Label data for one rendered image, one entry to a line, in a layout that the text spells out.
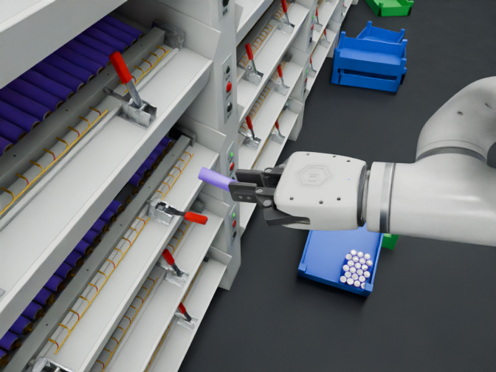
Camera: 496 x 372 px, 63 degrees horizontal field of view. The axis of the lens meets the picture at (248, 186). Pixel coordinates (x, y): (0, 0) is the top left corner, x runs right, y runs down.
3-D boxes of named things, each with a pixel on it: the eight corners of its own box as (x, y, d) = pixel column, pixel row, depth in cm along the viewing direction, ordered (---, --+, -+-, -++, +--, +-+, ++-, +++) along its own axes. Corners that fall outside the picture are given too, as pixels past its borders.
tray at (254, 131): (298, 77, 140) (314, 43, 130) (234, 199, 101) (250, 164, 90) (246, 51, 140) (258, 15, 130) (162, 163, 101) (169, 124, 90)
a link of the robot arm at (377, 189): (396, 146, 48) (370, 145, 49) (389, 198, 42) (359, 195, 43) (394, 195, 54) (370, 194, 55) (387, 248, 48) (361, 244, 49)
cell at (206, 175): (204, 164, 56) (246, 181, 56) (202, 172, 58) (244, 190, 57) (198, 173, 55) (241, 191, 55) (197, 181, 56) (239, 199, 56)
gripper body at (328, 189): (378, 145, 50) (290, 142, 54) (367, 205, 43) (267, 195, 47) (378, 190, 54) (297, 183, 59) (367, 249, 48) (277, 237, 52)
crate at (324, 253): (367, 297, 113) (372, 291, 106) (297, 275, 118) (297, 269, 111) (388, 201, 124) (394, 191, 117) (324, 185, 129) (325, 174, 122)
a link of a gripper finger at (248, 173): (286, 159, 55) (241, 156, 57) (280, 175, 53) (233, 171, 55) (290, 176, 57) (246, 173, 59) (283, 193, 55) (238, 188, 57)
